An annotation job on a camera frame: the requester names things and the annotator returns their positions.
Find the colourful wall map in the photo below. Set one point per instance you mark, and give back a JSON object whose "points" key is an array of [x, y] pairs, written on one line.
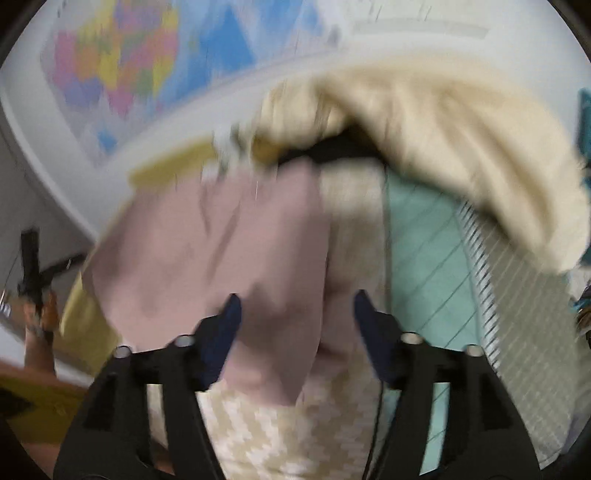
{"points": [[116, 66]]}

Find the cream yellow blanket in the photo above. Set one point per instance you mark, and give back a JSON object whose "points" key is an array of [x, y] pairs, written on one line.
{"points": [[453, 122]]}

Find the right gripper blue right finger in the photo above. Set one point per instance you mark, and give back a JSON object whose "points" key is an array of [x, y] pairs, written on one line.
{"points": [[485, 437]]}

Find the green patterned bed sheet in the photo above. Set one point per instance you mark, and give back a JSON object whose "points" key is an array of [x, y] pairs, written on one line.
{"points": [[449, 274]]}

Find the pink zip jacket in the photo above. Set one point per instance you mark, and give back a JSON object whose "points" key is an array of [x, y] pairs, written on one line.
{"points": [[263, 238]]}

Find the person's left hand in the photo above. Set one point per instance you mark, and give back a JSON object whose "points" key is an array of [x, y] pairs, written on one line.
{"points": [[39, 335]]}

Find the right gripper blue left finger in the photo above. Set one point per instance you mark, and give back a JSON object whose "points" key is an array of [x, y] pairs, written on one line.
{"points": [[109, 437]]}

